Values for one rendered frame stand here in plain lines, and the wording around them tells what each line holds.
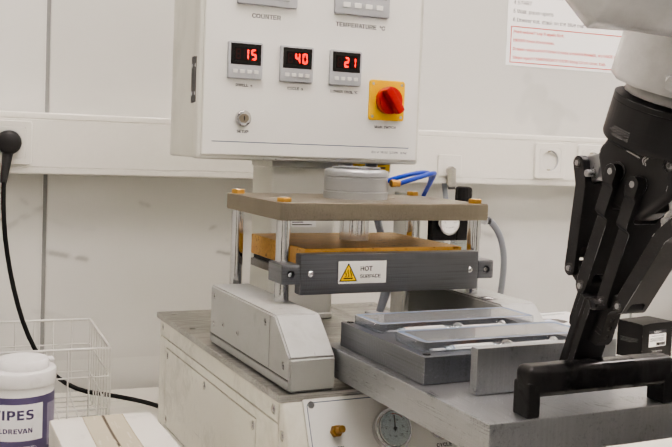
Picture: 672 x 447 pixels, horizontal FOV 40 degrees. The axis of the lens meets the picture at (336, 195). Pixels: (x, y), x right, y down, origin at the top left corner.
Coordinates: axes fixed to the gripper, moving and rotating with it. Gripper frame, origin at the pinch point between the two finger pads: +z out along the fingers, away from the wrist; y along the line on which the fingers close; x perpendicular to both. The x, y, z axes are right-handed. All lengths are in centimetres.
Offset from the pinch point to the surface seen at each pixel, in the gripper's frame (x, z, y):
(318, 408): -13.2, 18.4, -17.6
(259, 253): -9.9, 16.0, -45.9
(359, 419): -8.9, 19.4, -16.5
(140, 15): -13, 1, -105
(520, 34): 61, -3, -100
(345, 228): -1.3, 10.4, -41.3
